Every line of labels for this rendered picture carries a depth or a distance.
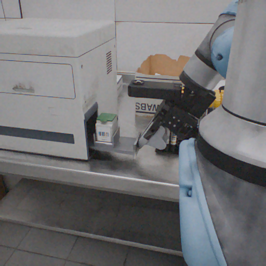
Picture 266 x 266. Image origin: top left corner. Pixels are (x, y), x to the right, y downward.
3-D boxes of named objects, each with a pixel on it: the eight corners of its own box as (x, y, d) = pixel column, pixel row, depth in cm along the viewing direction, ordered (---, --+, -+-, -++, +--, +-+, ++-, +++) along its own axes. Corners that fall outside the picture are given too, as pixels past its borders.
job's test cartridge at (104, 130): (96, 144, 65) (94, 121, 62) (103, 135, 69) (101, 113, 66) (112, 146, 64) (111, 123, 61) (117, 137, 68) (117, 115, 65)
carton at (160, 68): (133, 116, 89) (133, 71, 82) (148, 89, 114) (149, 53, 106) (208, 123, 84) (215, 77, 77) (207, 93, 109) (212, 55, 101)
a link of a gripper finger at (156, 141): (153, 164, 62) (175, 137, 58) (132, 151, 62) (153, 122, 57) (155, 157, 65) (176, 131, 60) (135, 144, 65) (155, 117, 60)
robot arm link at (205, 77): (193, 56, 48) (195, 48, 55) (179, 77, 51) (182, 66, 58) (227, 78, 49) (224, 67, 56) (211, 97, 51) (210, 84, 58)
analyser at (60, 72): (-11, 148, 71) (-49, 28, 56) (43, 109, 94) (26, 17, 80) (98, 163, 64) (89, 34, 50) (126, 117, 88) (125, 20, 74)
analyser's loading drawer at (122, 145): (56, 148, 67) (53, 130, 64) (68, 136, 72) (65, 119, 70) (135, 159, 63) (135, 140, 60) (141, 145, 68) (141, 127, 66)
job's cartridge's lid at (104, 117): (95, 122, 62) (95, 120, 61) (102, 114, 66) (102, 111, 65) (111, 123, 61) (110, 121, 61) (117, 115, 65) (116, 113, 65)
